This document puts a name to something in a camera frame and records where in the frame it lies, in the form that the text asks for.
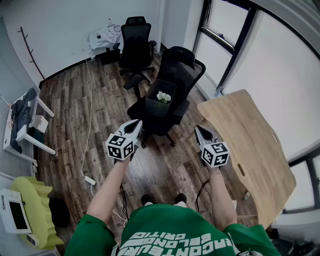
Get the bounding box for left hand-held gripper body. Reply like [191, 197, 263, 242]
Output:
[105, 129, 140, 164]

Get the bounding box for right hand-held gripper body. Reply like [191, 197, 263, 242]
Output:
[199, 137, 230, 169]

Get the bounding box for black plastic bin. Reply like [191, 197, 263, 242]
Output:
[144, 78, 178, 118]

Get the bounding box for white flowers bunch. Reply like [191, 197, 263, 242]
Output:
[156, 91, 172, 104]

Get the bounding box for person's left forearm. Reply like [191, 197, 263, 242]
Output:
[86, 157, 132, 226]

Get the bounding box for person's right forearm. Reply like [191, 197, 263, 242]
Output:
[206, 166, 238, 232]

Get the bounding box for light wooden desk top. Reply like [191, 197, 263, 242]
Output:
[196, 89, 297, 230]

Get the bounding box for small white box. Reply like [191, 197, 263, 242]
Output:
[29, 114, 49, 134]

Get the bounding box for person's right black shoe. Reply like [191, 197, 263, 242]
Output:
[174, 192, 188, 207]

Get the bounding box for person's black shoe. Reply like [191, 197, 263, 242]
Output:
[174, 192, 188, 207]
[140, 193, 155, 207]

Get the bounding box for person's left black shoe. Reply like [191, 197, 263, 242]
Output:
[140, 193, 155, 207]

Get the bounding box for black office chair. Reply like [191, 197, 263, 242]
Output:
[109, 16, 158, 85]
[123, 46, 207, 148]

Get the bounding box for dark green round bin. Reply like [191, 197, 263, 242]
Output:
[33, 128, 46, 145]

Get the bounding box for white side table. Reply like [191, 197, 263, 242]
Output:
[2, 87, 57, 167]

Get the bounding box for person's green t-shirt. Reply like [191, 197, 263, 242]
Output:
[64, 203, 282, 256]

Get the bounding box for white crumpled garment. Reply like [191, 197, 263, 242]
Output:
[87, 24, 125, 60]

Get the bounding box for large white window blind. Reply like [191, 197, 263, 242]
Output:
[222, 9, 320, 161]

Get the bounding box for black framed window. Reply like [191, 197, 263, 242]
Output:
[284, 144, 320, 214]
[192, 0, 258, 97]

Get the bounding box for yellow-green cushion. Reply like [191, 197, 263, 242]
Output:
[9, 176, 66, 251]

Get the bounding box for dark grey clothing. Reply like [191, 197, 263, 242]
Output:
[9, 87, 38, 155]

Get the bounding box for thin brown coat rack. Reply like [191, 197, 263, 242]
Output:
[17, 26, 47, 81]

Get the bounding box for white device with screen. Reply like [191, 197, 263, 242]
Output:
[0, 188, 33, 235]

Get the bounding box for small white device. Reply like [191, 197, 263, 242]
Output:
[26, 233, 40, 247]

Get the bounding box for white floor cable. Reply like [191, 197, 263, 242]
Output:
[81, 58, 95, 178]

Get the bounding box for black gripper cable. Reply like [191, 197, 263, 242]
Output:
[194, 178, 211, 213]
[119, 183, 130, 221]

